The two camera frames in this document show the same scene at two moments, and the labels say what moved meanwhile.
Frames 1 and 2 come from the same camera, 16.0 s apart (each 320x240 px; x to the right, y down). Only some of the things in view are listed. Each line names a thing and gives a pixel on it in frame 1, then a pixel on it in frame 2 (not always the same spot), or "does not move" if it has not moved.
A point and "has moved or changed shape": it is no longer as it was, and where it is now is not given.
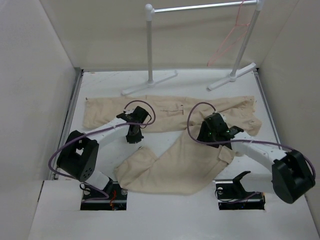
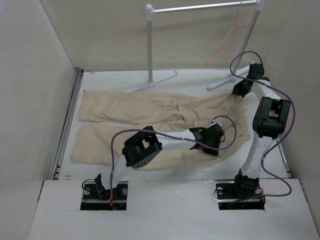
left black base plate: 113,197 does not move
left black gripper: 137,139 → 213,152
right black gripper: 204,129 → 237,90
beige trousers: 181,167 has moved or changed shape
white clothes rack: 242,53 does not move
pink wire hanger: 245,24 does not move
